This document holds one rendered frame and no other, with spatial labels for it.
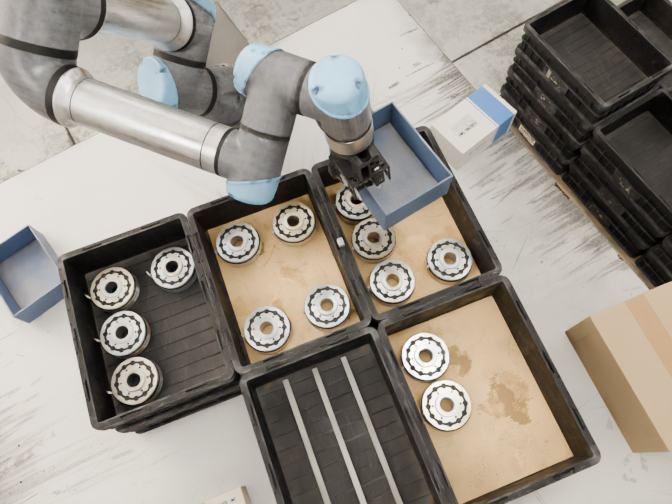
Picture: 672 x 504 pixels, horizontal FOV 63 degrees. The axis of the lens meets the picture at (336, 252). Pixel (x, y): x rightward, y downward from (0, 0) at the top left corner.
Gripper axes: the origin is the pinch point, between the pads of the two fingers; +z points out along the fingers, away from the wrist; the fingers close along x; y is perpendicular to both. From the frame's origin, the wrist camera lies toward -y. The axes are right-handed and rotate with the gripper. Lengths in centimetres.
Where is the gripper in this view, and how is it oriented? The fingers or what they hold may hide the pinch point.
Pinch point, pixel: (357, 178)
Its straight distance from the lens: 105.2
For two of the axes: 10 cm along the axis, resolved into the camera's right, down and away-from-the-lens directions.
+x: 8.5, -5.2, 0.3
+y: 5.0, 8.0, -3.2
